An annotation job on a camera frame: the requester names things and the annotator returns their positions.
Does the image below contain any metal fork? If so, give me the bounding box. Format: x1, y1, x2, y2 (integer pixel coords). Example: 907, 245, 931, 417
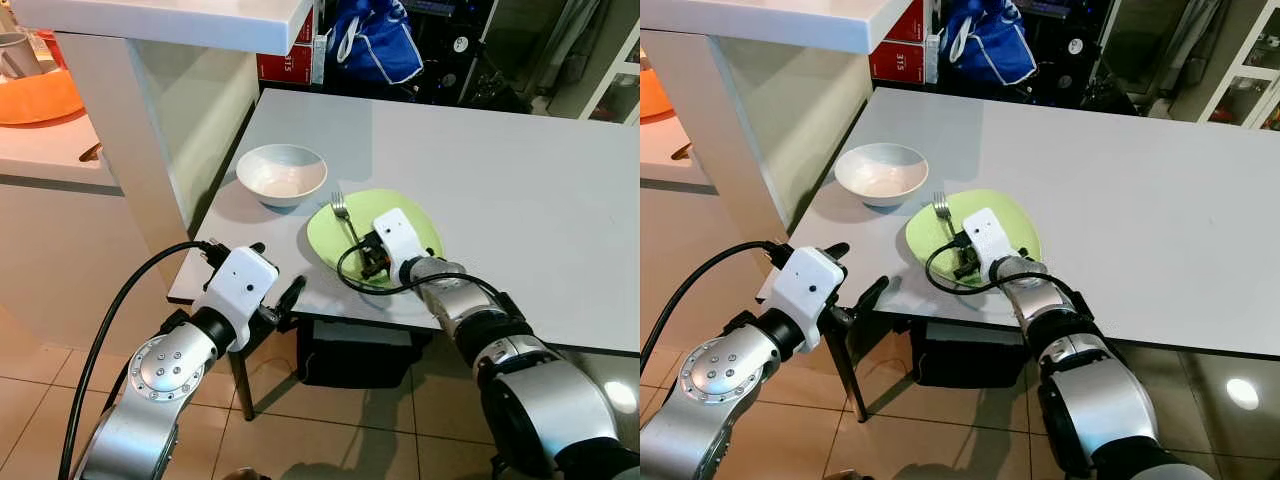
933, 191, 966, 249
331, 191, 366, 251

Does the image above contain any light green plate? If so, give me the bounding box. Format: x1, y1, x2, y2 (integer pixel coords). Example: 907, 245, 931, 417
306, 188, 444, 291
905, 188, 1042, 289

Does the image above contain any white ceramic bowl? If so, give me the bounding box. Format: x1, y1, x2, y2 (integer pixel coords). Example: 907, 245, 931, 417
236, 144, 329, 209
834, 143, 929, 208

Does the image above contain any black box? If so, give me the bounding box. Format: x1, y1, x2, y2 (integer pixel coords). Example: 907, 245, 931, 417
910, 320, 1037, 389
297, 318, 431, 389

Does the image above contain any grey dining table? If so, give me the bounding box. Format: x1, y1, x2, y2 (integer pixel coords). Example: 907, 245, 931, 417
757, 86, 1280, 421
168, 88, 641, 421

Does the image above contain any red cardboard box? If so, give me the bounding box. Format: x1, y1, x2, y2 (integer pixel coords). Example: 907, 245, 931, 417
256, 10, 327, 86
868, 0, 937, 86

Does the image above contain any blue fabric bag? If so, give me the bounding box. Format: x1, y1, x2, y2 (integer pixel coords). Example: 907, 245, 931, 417
328, 0, 425, 86
940, 0, 1039, 86

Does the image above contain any black computer case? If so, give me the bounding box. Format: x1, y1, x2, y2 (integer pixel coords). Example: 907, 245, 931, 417
418, 0, 501, 106
1035, 0, 1101, 106

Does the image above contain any orange plastic bowl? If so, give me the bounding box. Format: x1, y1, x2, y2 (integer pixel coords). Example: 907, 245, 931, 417
0, 68, 86, 127
640, 68, 674, 122

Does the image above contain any white raised bar shelf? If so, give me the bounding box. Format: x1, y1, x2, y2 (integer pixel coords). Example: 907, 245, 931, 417
640, 0, 913, 301
10, 0, 316, 291

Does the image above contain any white glass door cabinet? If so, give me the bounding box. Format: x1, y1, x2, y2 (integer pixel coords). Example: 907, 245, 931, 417
588, 20, 641, 127
1195, 0, 1280, 133

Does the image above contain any grey mug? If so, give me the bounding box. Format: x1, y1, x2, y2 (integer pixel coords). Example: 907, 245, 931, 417
0, 32, 43, 81

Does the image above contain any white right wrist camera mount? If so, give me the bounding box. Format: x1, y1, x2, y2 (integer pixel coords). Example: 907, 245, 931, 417
372, 208, 420, 286
962, 208, 1014, 284

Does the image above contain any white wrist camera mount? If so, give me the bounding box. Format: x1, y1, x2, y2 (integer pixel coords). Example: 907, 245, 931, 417
770, 247, 848, 354
962, 208, 1014, 284
192, 245, 280, 352
372, 208, 420, 286

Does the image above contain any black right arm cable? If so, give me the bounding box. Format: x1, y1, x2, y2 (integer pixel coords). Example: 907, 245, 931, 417
336, 240, 506, 301
924, 240, 1087, 301

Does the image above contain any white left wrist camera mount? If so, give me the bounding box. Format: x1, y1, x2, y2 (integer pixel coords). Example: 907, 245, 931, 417
770, 247, 848, 354
192, 245, 280, 352

